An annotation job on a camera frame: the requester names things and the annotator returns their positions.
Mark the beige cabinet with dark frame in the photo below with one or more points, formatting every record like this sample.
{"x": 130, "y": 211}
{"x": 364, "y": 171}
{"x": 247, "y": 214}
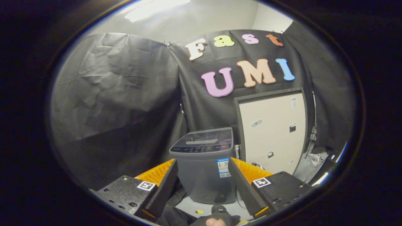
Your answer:
{"x": 273, "y": 131}

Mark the person's dark clothing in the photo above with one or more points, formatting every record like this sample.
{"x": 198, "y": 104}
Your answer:
{"x": 176, "y": 216}

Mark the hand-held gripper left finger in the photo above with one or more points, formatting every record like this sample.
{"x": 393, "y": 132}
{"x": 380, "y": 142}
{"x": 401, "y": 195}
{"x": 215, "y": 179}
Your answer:
{"x": 165, "y": 188}

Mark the black backdrop cloth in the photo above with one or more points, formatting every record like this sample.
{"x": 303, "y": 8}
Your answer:
{"x": 110, "y": 94}

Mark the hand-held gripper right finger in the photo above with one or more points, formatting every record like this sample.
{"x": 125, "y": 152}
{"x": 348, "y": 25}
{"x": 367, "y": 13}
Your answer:
{"x": 243, "y": 188}

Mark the grey washing machine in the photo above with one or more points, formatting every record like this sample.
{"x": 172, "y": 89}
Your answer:
{"x": 201, "y": 175}

